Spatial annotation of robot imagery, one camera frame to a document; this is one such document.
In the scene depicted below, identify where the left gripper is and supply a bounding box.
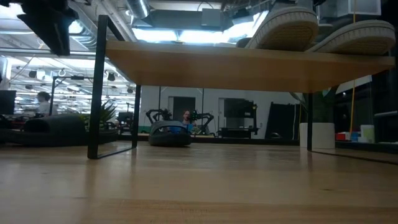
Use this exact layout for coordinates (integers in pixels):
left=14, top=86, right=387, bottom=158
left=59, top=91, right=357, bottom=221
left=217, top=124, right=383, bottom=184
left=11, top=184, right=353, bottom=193
left=17, top=0, right=79, bottom=57

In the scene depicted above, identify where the light grey slide sandal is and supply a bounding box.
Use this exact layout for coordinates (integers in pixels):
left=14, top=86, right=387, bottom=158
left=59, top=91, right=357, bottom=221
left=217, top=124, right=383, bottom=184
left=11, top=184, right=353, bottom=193
left=244, top=6, right=320, bottom=52
left=306, top=19, right=397, bottom=57

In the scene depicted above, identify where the black rubber slide sandal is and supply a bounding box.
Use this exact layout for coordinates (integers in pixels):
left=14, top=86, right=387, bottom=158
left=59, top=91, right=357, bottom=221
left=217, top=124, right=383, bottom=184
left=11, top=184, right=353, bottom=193
left=18, top=113, right=94, bottom=147
left=148, top=120, right=193, bottom=147

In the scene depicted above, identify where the wooden shelf with black frame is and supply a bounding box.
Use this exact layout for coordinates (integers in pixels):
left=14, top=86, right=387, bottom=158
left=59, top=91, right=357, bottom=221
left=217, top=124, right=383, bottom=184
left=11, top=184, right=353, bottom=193
left=86, top=14, right=398, bottom=166

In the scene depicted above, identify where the person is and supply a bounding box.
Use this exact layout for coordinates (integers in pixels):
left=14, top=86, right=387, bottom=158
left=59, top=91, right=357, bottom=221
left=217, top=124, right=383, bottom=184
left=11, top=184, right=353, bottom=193
left=36, top=91, right=59, bottom=116
left=169, top=109, right=195, bottom=134

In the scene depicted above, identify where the green succulent in dark pot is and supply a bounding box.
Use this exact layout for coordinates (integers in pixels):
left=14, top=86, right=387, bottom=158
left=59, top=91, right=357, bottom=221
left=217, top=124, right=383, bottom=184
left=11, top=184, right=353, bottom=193
left=79, top=99, right=118, bottom=138

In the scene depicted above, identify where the grey ceiling box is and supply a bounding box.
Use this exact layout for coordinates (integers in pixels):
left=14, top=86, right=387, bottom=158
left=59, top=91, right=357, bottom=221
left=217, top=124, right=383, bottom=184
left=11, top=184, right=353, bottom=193
left=201, top=8, right=223, bottom=27

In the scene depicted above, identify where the black panel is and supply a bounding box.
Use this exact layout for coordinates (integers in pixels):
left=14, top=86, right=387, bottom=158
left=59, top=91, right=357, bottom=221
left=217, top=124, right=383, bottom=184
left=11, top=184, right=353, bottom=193
left=266, top=101, right=302, bottom=138

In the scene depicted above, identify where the black screen cart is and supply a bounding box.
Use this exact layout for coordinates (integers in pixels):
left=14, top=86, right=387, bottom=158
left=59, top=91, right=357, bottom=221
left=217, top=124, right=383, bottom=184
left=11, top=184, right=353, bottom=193
left=217, top=97, right=258, bottom=138

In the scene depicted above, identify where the teal plant in white pot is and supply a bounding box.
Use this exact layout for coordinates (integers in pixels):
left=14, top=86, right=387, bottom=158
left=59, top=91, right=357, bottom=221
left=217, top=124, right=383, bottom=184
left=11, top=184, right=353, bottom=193
left=289, top=90, right=340, bottom=149

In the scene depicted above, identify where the pale green box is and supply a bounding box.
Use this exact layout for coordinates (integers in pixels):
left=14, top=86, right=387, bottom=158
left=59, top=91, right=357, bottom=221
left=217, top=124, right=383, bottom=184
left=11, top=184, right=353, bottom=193
left=360, top=124, right=376, bottom=144

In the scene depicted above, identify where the dark low cabinet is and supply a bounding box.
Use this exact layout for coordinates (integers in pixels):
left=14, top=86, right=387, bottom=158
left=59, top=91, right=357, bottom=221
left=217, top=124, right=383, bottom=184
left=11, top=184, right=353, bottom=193
left=374, top=111, right=398, bottom=144

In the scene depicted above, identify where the black gantry frame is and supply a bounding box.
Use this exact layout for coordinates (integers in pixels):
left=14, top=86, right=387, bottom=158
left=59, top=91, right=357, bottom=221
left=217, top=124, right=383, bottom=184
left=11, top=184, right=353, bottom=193
left=49, top=75, right=94, bottom=116

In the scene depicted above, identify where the round metal ceiling duct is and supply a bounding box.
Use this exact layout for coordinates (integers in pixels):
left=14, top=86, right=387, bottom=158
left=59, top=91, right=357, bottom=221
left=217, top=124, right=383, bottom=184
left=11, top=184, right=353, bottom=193
left=126, top=0, right=150, bottom=19

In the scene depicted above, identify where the black aluminium table frame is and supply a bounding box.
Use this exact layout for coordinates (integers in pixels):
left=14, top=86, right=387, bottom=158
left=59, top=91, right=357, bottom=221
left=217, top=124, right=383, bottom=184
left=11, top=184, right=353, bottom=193
left=0, top=129, right=398, bottom=154

